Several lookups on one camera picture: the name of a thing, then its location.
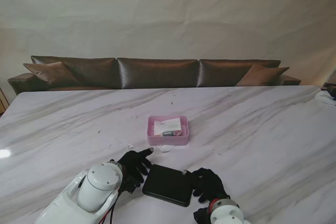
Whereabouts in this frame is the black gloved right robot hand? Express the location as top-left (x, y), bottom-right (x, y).
top-left (185, 167), bottom-right (230, 204)

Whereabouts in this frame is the black tissue box base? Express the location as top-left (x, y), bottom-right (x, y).
top-left (142, 164), bottom-right (194, 208)

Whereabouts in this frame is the white crumpled cloth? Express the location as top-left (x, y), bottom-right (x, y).
top-left (314, 90), bottom-right (336, 107)

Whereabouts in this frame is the wooden furniture edge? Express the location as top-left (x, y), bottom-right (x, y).
top-left (0, 86), bottom-right (7, 116)

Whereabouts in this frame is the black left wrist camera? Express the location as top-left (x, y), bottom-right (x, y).
top-left (122, 174), bottom-right (140, 195)

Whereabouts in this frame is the clear tissue pack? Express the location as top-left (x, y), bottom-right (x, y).
top-left (153, 119), bottom-right (183, 137)

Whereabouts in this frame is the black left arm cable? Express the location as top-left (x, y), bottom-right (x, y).
top-left (108, 194), bottom-right (118, 224)

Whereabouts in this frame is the brown leather sofa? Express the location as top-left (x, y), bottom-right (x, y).
top-left (7, 55), bottom-right (302, 95)

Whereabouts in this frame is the brown throw cushion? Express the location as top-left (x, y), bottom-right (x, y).
top-left (23, 61), bottom-right (79, 84)
top-left (236, 64), bottom-right (290, 87)

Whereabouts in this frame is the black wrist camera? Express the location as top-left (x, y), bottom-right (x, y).
top-left (122, 174), bottom-right (140, 195)
top-left (193, 207), bottom-right (211, 223)

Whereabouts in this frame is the pink tissue box cover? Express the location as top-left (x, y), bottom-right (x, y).
top-left (146, 115), bottom-right (190, 147)

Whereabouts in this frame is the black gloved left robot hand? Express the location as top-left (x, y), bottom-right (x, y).
top-left (117, 147), bottom-right (155, 184)

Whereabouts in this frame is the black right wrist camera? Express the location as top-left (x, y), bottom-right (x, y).
top-left (193, 207), bottom-right (211, 223)

